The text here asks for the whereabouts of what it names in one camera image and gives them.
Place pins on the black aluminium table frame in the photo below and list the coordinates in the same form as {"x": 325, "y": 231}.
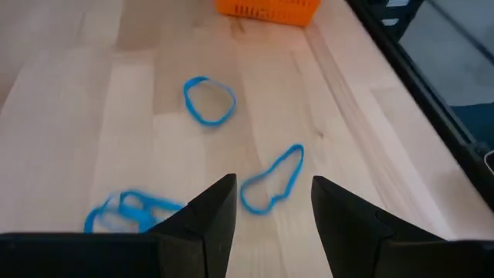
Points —
{"x": 424, "y": 98}

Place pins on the orange plastic basket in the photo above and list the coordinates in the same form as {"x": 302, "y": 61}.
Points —
{"x": 270, "y": 9}

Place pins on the blue rubber band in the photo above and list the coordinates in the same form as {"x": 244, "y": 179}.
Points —
{"x": 135, "y": 214}
{"x": 258, "y": 212}
{"x": 162, "y": 201}
{"x": 210, "y": 124}

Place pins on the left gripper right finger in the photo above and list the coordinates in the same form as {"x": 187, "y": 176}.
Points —
{"x": 386, "y": 255}

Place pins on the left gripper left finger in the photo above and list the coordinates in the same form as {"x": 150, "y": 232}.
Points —
{"x": 173, "y": 251}

